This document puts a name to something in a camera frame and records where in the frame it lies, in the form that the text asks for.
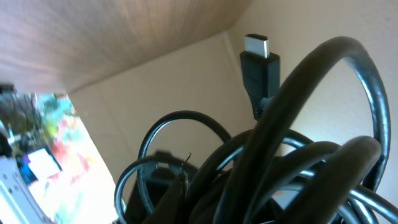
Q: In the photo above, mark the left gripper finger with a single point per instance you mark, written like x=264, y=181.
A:
x=171, y=199

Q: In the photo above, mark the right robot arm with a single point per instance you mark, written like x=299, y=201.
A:
x=18, y=171

